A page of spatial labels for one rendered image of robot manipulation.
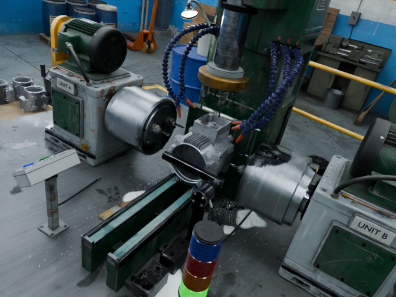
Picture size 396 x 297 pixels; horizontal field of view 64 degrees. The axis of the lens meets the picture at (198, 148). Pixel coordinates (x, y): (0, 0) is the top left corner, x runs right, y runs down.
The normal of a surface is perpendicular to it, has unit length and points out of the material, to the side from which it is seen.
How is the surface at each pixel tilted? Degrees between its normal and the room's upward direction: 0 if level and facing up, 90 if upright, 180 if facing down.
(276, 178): 51
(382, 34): 90
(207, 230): 0
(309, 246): 90
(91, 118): 90
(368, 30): 90
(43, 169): 57
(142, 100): 24
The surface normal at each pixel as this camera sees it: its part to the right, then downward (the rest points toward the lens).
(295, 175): -0.16, -0.49
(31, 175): 0.79, -0.14
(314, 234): -0.52, 0.34
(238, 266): 0.18, -0.85
